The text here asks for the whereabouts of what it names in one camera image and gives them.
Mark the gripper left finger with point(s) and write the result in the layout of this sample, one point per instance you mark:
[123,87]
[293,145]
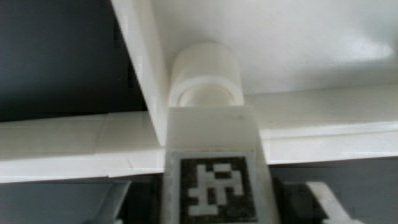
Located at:
[62,202]

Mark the white table leg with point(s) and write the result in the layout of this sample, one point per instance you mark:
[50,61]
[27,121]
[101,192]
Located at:
[217,183]

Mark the white square tabletop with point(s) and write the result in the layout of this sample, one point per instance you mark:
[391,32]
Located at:
[315,49]

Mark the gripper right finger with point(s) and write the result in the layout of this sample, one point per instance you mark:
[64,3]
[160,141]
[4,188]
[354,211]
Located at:
[309,205]

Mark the white front fence bar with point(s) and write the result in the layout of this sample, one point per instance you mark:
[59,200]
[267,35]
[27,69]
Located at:
[103,146]

